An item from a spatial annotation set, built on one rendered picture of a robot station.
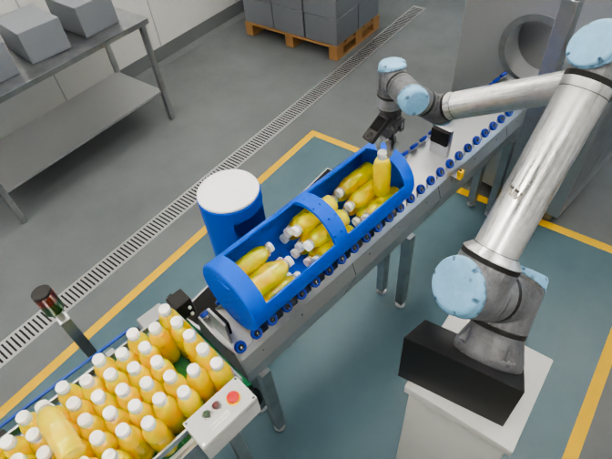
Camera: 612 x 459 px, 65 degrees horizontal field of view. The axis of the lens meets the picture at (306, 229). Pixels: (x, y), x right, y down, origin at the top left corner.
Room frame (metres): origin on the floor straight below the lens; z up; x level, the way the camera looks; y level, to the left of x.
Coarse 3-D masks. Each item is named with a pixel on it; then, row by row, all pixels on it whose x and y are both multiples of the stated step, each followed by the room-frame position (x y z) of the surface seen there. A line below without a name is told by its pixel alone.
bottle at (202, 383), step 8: (200, 368) 0.73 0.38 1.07; (200, 376) 0.70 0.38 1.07; (208, 376) 0.71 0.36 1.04; (192, 384) 0.68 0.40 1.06; (200, 384) 0.68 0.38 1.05; (208, 384) 0.69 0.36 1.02; (200, 392) 0.68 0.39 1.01; (208, 392) 0.68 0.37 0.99; (216, 392) 0.71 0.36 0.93; (208, 400) 0.68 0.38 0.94
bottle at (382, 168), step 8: (376, 160) 1.41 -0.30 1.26; (384, 160) 1.40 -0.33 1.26; (376, 168) 1.39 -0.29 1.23; (384, 168) 1.38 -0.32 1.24; (376, 176) 1.39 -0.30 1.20; (384, 176) 1.38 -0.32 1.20; (376, 184) 1.39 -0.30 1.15; (384, 184) 1.38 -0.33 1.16; (376, 192) 1.39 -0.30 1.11; (384, 192) 1.38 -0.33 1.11
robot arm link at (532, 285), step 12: (528, 276) 0.70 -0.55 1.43; (540, 276) 0.70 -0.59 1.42; (528, 288) 0.68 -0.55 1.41; (540, 288) 0.68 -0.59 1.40; (528, 300) 0.65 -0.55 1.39; (540, 300) 0.66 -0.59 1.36; (516, 312) 0.62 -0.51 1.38; (528, 312) 0.64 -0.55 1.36; (492, 324) 0.63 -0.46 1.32; (504, 324) 0.62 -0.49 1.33; (516, 324) 0.62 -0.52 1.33; (528, 324) 0.62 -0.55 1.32
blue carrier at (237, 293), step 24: (384, 144) 1.53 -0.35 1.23; (336, 168) 1.44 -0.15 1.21; (408, 168) 1.43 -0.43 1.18; (312, 192) 1.43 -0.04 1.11; (408, 192) 1.40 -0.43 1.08; (288, 216) 1.34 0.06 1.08; (336, 216) 1.19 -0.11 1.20; (384, 216) 1.30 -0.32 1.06; (240, 240) 1.12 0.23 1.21; (264, 240) 1.24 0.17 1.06; (336, 240) 1.13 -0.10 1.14; (216, 264) 1.01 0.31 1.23; (312, 264) 1.05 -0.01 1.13; (216, 288) 1.01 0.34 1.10; (240, 288) 0.92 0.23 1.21; (288, 288) 0.96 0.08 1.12; (240, 312) 0.91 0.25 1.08; (264, 312) 0.89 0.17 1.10
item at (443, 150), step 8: (432, 128) 1.81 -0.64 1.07; (440, 128) 1.80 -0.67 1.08; (448, 128) 1.78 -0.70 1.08; (432, 136) 1.81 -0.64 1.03; (440, 136) 1.77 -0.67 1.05; (448, 136) 1.75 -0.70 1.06; (432, 144) 1.82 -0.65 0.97; (440, 144) 1.77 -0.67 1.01; (448, 144) 1.75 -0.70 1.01; (440, 152) 1.78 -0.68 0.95; (448, 152) 1.76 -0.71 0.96
